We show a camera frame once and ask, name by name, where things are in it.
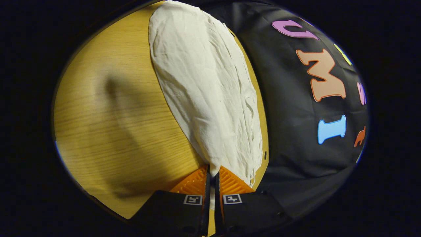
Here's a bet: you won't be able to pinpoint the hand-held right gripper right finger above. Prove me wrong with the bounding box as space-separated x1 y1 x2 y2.
214 166 293 237

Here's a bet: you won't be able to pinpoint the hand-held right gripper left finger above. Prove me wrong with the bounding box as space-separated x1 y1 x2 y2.
130 165 211 237

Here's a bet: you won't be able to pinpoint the white jeans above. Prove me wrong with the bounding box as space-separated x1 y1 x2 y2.
149 0 263 211

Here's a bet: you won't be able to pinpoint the black backdrop cloth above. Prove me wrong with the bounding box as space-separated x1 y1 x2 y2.
184 0 370 219

